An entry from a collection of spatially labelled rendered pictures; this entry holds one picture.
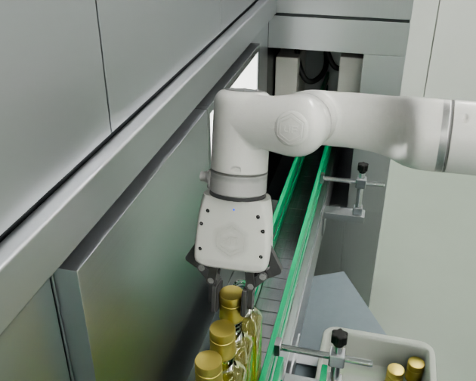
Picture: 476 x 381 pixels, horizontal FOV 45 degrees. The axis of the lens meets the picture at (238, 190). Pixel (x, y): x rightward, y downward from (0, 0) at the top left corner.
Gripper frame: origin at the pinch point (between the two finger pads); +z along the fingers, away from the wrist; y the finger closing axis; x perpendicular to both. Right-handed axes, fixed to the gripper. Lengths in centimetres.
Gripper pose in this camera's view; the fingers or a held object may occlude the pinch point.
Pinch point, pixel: (231, 297)
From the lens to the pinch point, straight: 81.5
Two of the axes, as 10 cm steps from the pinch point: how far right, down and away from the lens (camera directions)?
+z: -0.6, 9.6, 2.6
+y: 9.7, 1.1, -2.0
